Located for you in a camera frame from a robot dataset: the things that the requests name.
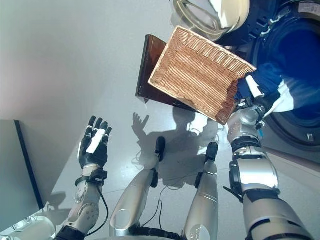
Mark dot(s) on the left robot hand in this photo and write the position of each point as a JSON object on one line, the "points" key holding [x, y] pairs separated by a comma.
{"points": [[96, 150]]}

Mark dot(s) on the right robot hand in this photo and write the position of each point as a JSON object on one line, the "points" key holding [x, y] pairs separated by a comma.
{"points": [[252, 92]]}

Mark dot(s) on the blue garment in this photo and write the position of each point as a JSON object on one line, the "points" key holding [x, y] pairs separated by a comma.
{"points": [[265, 75]]}

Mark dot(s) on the white garment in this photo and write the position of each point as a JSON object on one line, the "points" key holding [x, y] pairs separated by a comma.
{"points": [[283, 98]]}

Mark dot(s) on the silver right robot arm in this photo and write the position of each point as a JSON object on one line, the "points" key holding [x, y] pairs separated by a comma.
{"points": [[260, 180]]}

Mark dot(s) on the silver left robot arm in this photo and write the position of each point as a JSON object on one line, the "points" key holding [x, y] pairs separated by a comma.
{"points": [[85, 207]]}

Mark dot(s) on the grey front-load washing machine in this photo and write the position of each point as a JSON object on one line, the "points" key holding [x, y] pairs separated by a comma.
{"points": [[295, 125]]}

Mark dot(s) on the left robot leg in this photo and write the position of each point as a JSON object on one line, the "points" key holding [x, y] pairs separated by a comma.
{"points": [[132, 195]]}

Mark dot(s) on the rectangular wicker laundry basket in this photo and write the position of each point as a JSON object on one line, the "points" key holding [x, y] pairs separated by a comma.
{"points": [[195, 80]]}

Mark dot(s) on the grey cabinet with black edge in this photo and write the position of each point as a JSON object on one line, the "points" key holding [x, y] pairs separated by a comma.
{"points": [[15, 170]]}

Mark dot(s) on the round glass washer door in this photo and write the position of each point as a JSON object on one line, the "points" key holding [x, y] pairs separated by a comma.
{"points": [[212, 17]]}

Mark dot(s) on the brown glossy stool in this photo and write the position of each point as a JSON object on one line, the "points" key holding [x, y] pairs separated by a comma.
{"points": [[147, 75]]}

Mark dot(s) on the silver robot torso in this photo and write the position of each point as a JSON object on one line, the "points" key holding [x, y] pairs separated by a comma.
{"points": [[147, 233]]}

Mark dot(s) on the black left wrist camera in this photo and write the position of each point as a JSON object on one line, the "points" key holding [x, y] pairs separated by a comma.
{"points": [[98, 176]]}

